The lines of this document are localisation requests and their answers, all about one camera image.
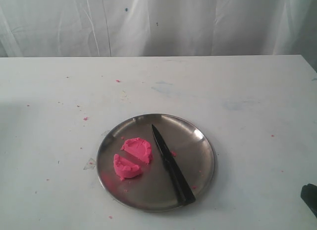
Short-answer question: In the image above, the black knife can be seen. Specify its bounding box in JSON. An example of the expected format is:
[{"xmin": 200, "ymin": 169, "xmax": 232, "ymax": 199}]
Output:
[{"xmin": 151, "ymin": 124, "xmax": 196, "ymax": 206}]

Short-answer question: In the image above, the pink dough lump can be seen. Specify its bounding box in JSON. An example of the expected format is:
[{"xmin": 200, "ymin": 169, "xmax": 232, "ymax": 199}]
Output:
[
  {"xmin": 113, "ymin": 154, "xmax": 143, "ymax": 181},
  {"xmin": 121, "ymin": 137, "xmax": 153, "ymax": 165}
]

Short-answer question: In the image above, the round steel plate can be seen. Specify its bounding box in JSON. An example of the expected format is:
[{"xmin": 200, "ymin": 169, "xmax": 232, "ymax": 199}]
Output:
[{"xmin": 97, "ymin": 114, "xmax": 215, "ymax": 212}]

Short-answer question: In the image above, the white backdrop curtain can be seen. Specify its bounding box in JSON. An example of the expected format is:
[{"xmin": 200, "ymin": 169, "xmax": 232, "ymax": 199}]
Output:
[{"xmin": 0, "ymin": 0, "xmax": 317, "ymax": 57}]

